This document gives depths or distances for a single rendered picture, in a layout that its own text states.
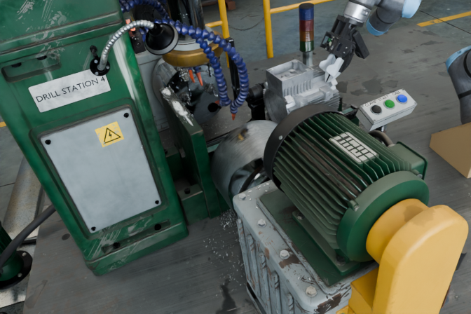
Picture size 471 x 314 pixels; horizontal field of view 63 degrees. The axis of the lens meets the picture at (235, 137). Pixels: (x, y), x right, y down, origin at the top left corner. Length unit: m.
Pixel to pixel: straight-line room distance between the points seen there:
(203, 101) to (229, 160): 0.52
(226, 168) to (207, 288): 0.35
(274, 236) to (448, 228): 0.32
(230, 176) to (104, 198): 0.33
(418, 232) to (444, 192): 0.86
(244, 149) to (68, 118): 0.41
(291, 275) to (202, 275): 0.50
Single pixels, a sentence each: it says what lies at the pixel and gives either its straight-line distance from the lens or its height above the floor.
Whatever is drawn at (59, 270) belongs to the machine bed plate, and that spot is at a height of 0.80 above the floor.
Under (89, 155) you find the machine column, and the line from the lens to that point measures 0.96.
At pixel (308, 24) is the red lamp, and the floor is 1.15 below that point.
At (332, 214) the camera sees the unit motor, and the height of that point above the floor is 1.31.
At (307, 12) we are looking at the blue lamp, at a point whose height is 1.20.
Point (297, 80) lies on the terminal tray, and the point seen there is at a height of 1.12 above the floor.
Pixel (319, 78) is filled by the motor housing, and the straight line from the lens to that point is 1.34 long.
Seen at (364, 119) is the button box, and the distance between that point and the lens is 1.24.
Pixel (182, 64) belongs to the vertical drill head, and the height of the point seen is 1.31.
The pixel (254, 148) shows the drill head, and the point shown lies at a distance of 0.93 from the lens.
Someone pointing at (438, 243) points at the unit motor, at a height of 1.32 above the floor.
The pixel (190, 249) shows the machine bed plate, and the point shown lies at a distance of 1.22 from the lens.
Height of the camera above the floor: 1.74
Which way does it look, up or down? 37 degrees down
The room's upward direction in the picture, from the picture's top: 9 degrees counter-clockwise
